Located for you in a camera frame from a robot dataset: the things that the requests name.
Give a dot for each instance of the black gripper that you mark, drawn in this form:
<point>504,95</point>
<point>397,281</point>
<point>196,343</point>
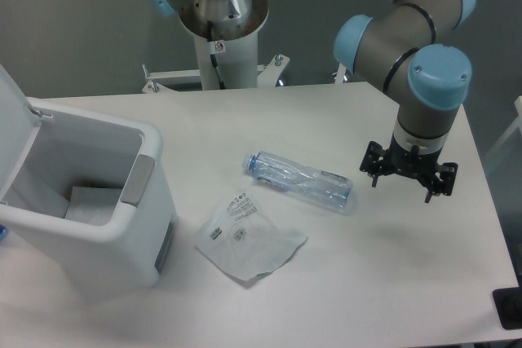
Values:
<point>437,179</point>

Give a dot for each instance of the clear plastic water bottle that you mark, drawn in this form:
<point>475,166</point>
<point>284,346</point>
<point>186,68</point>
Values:
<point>318,187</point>

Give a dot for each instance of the clear plastic packaging bag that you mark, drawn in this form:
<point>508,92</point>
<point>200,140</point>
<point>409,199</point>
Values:
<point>243,242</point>

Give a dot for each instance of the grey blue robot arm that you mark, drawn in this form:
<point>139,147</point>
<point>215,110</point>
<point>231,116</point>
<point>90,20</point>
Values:
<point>399,55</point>

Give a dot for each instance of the white trash can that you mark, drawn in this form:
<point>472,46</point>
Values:
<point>85,188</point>

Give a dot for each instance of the black clamp at table edge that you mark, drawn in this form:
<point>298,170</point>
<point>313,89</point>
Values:
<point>508,305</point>

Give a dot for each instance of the blue object at left edge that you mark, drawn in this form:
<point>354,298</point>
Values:
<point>3,233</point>

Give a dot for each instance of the white frame at right edge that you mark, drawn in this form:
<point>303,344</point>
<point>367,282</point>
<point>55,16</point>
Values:
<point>500,148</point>

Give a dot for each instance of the white pedestal base frame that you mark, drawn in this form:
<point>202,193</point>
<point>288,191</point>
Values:
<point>219,73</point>

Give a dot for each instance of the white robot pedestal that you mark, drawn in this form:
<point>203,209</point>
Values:
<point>225,27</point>

